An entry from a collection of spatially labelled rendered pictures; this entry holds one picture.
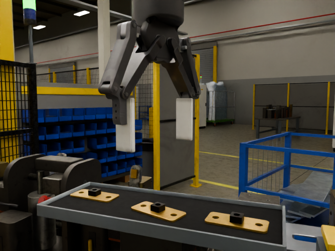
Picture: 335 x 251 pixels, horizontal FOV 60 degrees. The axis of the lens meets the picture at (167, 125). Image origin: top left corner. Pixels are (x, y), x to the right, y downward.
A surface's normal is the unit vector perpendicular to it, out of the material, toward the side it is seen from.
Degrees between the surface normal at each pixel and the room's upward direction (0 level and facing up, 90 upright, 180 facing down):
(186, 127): 90
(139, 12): 90
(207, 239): 90
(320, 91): 90
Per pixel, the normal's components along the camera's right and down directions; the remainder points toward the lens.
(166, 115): 0.77, 0.06
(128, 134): -0.61, 0.07
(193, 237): -0.36, 0.08
